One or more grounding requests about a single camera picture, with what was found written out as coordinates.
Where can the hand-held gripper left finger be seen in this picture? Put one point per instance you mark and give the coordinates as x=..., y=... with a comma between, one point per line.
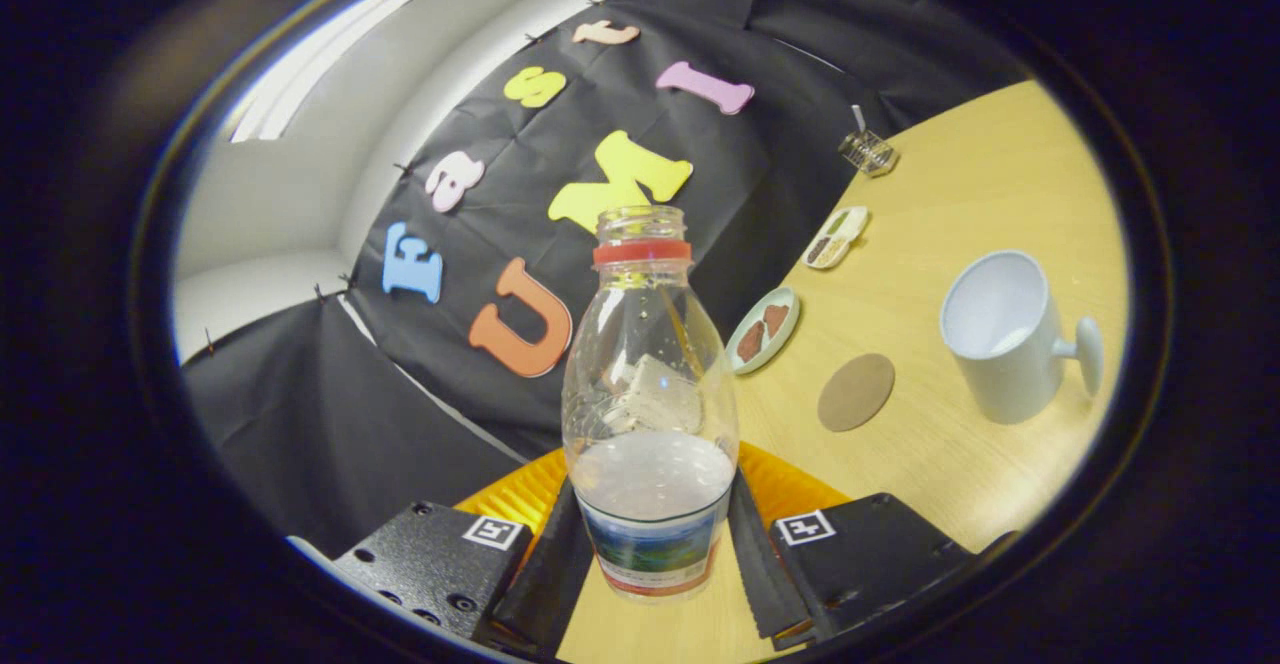
x=545, y=584

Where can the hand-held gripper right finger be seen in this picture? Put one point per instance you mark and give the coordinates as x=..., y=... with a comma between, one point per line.
x=765, y=574

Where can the brown round coaster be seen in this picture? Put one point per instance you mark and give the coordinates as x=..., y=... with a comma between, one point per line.
x=856, y=392

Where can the brown food piece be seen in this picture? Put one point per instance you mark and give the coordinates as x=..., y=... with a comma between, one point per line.
x=776, y=320
x=751, y=342

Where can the long ceiling light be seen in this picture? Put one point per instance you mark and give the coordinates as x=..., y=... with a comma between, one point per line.
x=310, y=69

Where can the pale green plate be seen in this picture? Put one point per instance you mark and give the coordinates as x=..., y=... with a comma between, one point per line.
x=785, y=344

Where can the white cup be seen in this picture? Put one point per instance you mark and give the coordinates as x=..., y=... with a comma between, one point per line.
x=1010, y=364

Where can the wooden table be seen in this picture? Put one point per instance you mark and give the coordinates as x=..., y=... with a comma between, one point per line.
x=950, y=504

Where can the clear plastic juice bottle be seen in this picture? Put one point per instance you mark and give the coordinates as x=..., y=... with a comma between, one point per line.
x=650, y=484

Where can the small oval dish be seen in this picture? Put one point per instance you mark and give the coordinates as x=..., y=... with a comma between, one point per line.
x=835, y=238

